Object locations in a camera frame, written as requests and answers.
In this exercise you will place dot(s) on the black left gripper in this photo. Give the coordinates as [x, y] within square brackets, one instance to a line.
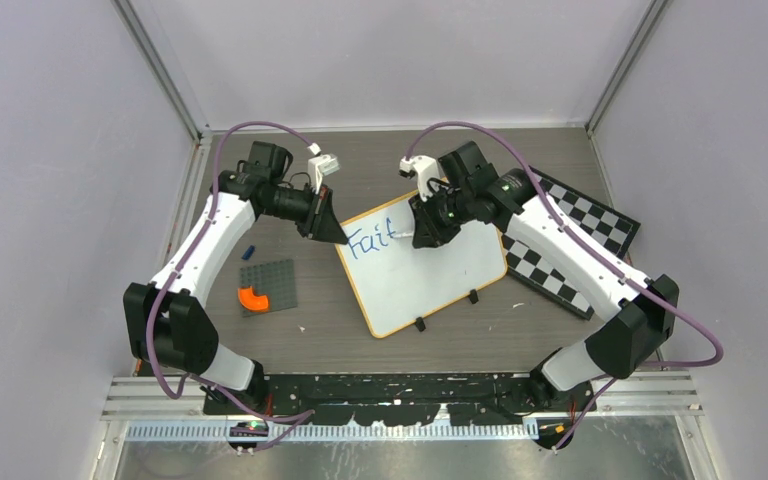
[322, 222]

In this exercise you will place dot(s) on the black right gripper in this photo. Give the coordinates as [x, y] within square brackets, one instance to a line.
[429, 232]

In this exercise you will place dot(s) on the yellow framed whiteboard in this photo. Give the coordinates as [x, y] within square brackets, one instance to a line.
[394, 283]

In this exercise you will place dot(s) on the blue marker cap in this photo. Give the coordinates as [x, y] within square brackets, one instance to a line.
[248, 253]

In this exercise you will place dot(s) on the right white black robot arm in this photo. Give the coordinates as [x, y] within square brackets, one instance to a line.
[462, 187]

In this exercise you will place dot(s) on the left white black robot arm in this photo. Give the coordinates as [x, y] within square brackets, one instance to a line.
[166, 319]

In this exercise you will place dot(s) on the grey lego baseplate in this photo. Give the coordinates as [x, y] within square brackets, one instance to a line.
[276, 279]

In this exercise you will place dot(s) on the orange curved block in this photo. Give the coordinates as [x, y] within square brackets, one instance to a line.
[253, 301]

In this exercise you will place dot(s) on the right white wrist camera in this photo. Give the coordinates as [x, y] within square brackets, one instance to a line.
[424, 170]

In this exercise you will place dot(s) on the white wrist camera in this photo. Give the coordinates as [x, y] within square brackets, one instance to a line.
[319, 166]
[424, 170]

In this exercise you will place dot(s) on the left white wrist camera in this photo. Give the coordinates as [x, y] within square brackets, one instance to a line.
[319, 166]

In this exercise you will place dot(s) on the aluminium frame rail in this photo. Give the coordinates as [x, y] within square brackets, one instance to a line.
[202, 414]

